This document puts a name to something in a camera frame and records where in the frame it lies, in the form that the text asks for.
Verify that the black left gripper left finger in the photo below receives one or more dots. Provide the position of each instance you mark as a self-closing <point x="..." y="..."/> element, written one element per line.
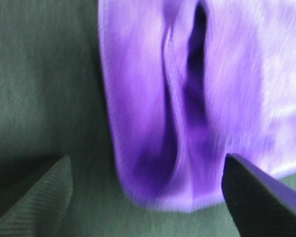
<point x="40" y="212"/>

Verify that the purple microfiber towel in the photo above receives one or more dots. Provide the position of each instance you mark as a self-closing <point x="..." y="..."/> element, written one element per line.
<point x="188" y="81"/>

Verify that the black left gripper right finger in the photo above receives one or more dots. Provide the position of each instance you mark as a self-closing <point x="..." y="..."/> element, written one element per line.
<point x="260" y="205"/>

